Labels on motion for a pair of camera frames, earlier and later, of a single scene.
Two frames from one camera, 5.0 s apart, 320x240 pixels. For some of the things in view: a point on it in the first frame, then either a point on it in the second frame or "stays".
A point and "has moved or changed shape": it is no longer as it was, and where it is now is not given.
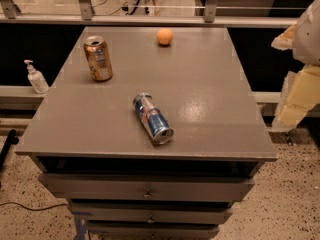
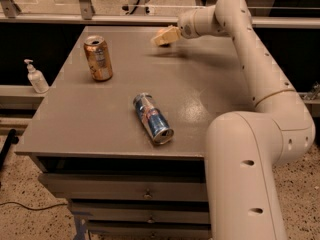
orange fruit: (164, 36) has moved or changed shape
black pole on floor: (11, 139) stays
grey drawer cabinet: (91, 149) stays
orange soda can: (98, 58) stays
